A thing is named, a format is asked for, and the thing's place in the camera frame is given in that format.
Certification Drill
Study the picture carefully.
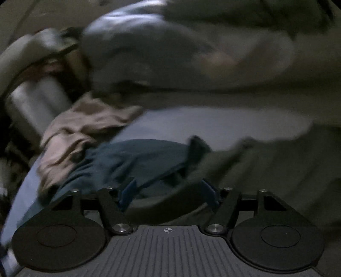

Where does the silver cylinder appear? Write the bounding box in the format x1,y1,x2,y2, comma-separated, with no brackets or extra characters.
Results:
4,76,72,136

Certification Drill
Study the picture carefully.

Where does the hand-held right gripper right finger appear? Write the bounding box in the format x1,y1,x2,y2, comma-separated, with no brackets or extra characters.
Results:
202,178,289,235

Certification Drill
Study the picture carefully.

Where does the blue garment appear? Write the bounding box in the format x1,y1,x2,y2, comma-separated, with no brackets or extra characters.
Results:
24,136,212,216

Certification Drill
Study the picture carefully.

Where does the olive green garment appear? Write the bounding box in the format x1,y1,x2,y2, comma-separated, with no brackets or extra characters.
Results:
124,123,341,232

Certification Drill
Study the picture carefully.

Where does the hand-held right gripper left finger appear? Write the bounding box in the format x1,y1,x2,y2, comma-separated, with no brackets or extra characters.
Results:
49,177,137,235

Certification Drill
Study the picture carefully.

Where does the pale cushion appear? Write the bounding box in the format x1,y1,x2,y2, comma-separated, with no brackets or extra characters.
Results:
0,28,80,91

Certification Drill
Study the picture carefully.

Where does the beige garment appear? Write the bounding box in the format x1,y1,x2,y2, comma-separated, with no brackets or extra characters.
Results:
36,92,144,199

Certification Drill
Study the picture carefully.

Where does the white duvet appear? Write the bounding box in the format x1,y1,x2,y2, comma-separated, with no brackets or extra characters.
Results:
80,0,341,92

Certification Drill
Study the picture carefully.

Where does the light bed sheet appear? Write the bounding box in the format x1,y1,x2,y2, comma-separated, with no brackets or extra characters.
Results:
0,107,315,247

